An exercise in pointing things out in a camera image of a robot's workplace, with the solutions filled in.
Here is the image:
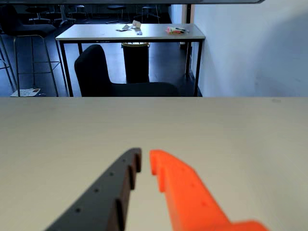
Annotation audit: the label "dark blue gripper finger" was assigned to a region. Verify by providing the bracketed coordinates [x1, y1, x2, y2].
[44, 147, 142, 231]

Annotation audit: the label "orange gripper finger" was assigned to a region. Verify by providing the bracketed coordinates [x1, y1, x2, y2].
[149, 149, 270, 231]

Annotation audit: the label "black upholstered chair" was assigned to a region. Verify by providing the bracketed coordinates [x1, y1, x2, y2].
[74, 44, 179, 97]

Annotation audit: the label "printed paper sheet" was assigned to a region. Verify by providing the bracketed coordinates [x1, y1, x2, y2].
[10, 88, 45, 97]

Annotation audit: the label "black trash bin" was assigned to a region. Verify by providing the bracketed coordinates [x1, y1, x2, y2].
[121, 42, 150, 84]

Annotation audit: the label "grey table with black legs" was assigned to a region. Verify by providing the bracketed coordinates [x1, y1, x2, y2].
[55, 23, 206, 97]

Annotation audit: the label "red and yellow packet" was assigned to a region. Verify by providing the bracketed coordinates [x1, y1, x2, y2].
[165, 26, 190, 35]

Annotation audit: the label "crumpled white papers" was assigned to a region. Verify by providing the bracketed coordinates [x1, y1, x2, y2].
[115, 20, 143, 36]

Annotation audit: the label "black bar stool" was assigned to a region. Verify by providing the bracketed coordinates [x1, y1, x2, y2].
[0, 4, 67, 97]

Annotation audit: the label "dark metal frame chair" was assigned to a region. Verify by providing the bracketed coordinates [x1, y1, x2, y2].
[141, 4, 161, 24]

